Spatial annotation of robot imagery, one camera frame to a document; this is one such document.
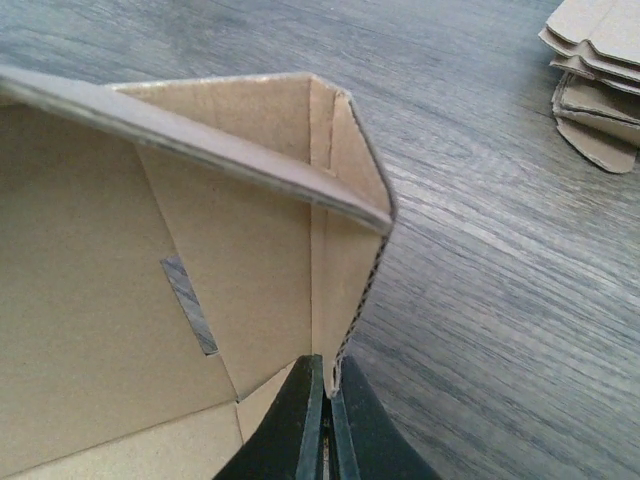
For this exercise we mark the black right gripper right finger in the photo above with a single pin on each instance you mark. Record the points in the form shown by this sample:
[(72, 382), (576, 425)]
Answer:
[(363, 441)]

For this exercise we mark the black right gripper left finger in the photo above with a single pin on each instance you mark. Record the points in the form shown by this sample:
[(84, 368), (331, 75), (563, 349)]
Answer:
[(288, 443)]

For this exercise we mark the stack of flat cardboard blanks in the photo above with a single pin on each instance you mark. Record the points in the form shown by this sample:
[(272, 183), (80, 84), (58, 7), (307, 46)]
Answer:
[(596, 102)]

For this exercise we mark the cardboard box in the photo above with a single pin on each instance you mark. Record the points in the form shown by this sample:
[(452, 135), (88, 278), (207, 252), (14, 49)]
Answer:
[(172, 254)]

